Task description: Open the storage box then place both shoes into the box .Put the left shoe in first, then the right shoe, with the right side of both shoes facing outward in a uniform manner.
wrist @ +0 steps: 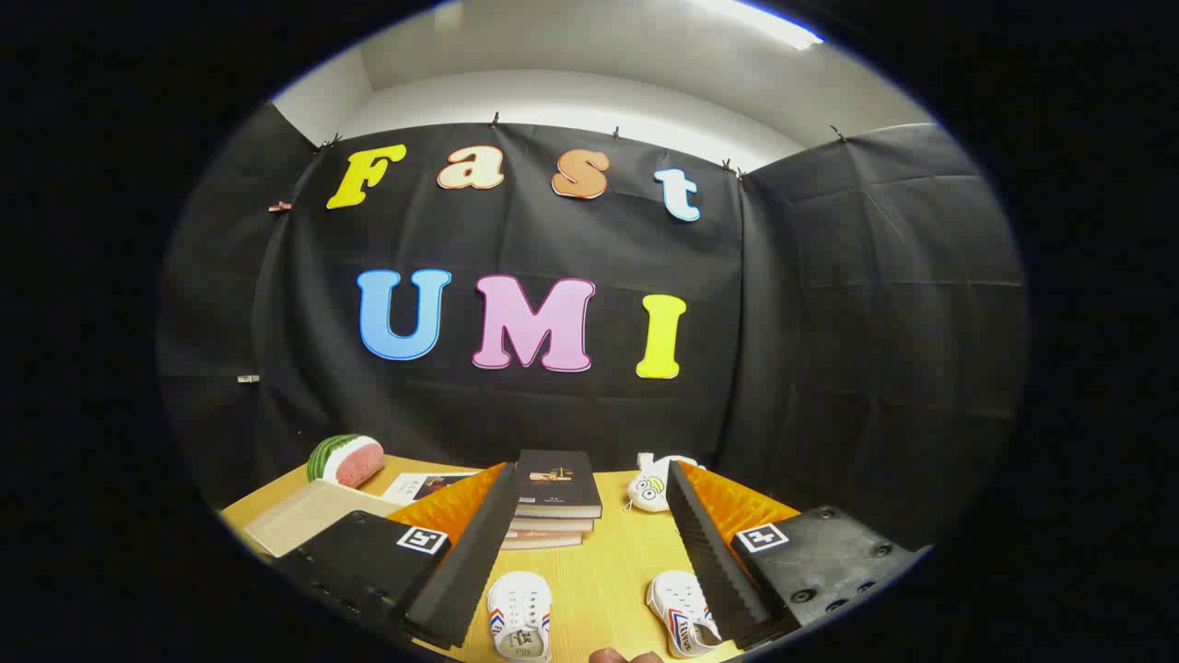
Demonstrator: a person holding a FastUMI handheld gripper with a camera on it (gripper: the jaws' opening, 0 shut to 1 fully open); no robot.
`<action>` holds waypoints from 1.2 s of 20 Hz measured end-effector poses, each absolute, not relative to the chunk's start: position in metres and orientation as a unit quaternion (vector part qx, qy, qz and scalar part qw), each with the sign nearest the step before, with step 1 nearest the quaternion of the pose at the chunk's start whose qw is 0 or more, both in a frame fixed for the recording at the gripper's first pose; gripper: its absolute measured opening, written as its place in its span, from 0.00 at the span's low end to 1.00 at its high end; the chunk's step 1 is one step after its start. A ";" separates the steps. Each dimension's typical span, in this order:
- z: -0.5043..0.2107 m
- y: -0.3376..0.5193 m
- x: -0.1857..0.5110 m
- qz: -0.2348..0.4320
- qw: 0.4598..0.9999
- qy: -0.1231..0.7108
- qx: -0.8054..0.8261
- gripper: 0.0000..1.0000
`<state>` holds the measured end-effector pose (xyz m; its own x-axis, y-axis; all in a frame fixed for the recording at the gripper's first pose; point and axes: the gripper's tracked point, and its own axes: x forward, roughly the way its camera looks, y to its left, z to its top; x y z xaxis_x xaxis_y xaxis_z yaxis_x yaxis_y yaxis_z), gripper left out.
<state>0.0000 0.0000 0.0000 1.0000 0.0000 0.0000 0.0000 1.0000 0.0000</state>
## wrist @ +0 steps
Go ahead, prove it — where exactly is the reddish brown book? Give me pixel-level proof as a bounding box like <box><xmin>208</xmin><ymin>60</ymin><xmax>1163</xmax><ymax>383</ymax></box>
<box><xmin>500</xmin><ymin>529</ymin><xmax>584</xmax><ymax>551</ymax></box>

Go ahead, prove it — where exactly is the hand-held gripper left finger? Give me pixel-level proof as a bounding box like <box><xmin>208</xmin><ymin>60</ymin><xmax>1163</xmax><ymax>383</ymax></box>
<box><xmin>276</xmin><ymin>462</ymin><xmax>519</xmax><ymax>650</ymax></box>

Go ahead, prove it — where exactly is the white plush toy with goggles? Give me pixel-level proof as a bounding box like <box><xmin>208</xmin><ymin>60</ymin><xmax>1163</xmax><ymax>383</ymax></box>
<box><xmin>626</xmin><ymin>451</ymin><xmax>706</xmax><ymax>513</ymax></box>

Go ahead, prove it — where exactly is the beige fabric storage box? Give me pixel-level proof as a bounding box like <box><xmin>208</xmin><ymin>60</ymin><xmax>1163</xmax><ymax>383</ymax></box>
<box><xmin>241</xmin><ymin>479</ymin><xmax>406</xmax><ymax>558</ymax></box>

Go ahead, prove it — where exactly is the white canvas shoe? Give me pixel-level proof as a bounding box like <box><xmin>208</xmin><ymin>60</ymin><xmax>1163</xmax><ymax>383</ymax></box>
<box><xmin>645</xmin><ymin>569</ymin><xmax>724</xmax><ymax>659</ymax></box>
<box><xmin>486</xmin><ymin>571</ymin><xmax>554</xmax><ymax>663</ymax></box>

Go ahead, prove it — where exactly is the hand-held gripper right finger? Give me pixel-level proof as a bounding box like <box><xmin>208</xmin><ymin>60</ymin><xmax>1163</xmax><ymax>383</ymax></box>
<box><xmin>665</xmin><ymin>460</ymin><xmax>931</xmax><ymax>650</ymax></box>

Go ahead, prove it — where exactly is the watermelon slice toy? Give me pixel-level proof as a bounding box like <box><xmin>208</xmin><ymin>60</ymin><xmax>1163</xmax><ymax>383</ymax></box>
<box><xmin>307</xmin><ymin>435</ymin><xmax>385</xmax><ymax>489</ymax></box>

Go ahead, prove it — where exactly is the white book with portrait cover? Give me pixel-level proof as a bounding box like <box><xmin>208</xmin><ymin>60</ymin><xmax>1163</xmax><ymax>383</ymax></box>
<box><xmin>380</xmin><ymin>471</ymin><xmax>480</xmax><ymax>506</ymax></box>

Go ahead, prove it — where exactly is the black hardcover book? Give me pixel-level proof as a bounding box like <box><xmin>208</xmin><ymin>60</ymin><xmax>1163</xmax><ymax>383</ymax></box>
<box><xmin>513</xmin><ymin>449</ymin><xmax>603</xmax><ymax>519</ymax></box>

